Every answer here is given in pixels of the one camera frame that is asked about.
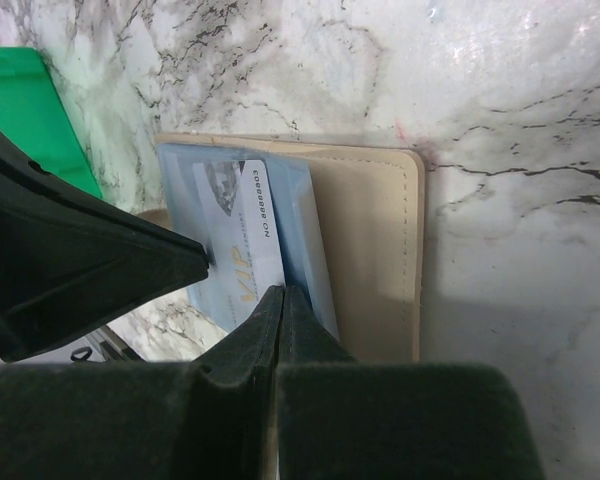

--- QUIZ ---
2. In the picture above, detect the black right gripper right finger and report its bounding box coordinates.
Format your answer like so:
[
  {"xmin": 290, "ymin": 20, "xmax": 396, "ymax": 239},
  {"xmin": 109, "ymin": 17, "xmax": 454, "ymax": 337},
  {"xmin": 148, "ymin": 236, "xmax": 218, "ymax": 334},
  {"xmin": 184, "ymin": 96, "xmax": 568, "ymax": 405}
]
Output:
[{"xmin": 276, "ymin": 287, "xmax": 544, "ymax": 479}]

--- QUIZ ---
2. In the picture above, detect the green plastic bin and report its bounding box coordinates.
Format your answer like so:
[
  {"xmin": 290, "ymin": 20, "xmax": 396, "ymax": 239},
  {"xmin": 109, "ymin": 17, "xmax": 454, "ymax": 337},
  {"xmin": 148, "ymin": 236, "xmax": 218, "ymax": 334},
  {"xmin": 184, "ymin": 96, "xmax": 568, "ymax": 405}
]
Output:
[{"xmin": 0, "ymin": 47, "xmax": 102, "ymax": 198}]

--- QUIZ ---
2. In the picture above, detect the beige card holder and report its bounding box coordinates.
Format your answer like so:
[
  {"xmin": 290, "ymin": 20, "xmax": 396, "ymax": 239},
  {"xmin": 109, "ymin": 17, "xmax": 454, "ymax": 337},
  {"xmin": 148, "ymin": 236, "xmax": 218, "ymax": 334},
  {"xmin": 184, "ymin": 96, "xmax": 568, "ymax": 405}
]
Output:
[{"xmin": 156, "ymin": 133, "xmax": 425, "ymax": 362}]

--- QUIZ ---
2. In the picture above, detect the aluminium extrusion rail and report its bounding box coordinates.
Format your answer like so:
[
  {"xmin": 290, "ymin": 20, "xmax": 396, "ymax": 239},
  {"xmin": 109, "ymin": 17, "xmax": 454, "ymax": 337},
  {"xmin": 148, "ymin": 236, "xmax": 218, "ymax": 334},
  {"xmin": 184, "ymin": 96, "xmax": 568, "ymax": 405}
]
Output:
[{"xmin": 70, "ymin": 326, "xmax": 142, "ymax": 363}]

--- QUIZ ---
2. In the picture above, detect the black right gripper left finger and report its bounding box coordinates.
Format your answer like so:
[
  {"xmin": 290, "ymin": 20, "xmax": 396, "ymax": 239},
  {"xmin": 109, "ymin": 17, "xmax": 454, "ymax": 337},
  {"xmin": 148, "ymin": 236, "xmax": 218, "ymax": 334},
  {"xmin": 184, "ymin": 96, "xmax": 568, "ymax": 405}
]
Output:
[{"xmin": 0, "ymin": 287, "xmax": 284, "ymax": 479}]

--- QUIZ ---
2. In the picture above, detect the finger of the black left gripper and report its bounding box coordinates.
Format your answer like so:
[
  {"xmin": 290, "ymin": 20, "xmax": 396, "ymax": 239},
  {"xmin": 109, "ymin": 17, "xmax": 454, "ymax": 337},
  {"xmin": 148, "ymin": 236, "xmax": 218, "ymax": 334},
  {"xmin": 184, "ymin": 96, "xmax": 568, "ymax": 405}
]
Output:
[{"xmin": 0, "ymin": 132, "xmax": 209, "ymax": 363}]

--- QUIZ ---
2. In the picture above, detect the silver VIP credit card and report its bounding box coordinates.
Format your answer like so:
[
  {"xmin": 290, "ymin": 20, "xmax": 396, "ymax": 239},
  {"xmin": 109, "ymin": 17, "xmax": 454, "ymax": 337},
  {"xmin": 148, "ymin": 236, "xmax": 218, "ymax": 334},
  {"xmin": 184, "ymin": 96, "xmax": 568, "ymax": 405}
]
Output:
[{"xmin": 192, "ymin": 159, "xmax": 285, "ymax": 332}]

